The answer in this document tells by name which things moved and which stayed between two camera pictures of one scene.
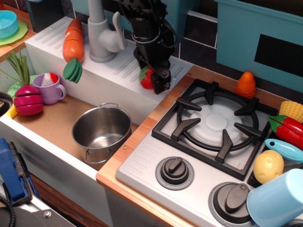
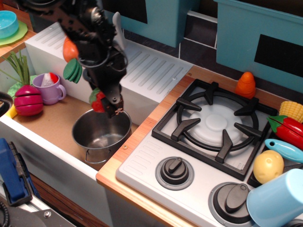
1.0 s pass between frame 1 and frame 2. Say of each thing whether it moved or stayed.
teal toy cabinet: stayed
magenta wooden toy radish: stayed
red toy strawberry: moved
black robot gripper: moved
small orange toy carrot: stayed
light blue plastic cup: stayed
